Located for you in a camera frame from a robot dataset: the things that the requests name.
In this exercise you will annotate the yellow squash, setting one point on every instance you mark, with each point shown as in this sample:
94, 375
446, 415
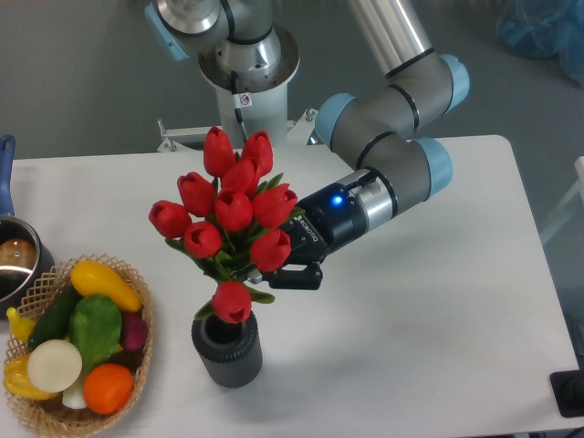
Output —
91, 278

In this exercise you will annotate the purple red onion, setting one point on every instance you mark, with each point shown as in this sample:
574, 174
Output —
134, 332

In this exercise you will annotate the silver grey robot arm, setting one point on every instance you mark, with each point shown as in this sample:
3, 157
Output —
391, 174

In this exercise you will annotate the blue handled saucepan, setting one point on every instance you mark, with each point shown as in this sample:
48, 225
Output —
24, 257

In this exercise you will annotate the blue plastic bag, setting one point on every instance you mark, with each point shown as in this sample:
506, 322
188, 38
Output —
545, 29

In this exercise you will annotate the dark green cucumber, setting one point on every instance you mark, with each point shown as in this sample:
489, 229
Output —
54, 322

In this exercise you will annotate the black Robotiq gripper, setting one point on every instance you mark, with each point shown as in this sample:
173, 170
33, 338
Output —
332, 218

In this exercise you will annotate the red tulip bouquet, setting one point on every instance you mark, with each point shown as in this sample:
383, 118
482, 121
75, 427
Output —
228, 221

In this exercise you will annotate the green lettuce leaf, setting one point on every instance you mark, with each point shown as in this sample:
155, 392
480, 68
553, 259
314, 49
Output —
94, 329

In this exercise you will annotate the black device at edge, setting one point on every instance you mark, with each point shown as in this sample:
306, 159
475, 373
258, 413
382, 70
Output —
567, 387

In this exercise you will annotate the woven wicker basket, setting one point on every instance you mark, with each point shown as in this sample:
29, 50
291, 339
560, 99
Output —
51, 418

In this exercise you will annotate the dark grey ribbed vase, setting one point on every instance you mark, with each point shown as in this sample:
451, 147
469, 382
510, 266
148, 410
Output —
231, 352

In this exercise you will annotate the white round onion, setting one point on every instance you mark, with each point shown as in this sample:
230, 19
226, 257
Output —
54, 365

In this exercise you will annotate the yellow bell pepper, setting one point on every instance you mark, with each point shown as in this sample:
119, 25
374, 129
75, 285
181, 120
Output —
16, 381

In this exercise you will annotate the white frame at right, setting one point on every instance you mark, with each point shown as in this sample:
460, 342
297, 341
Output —
565, 207

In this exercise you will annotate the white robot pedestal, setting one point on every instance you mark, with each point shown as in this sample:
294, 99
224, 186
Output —
251, 88

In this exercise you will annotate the orange fruit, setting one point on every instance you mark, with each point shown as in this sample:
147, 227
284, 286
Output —
107, 388

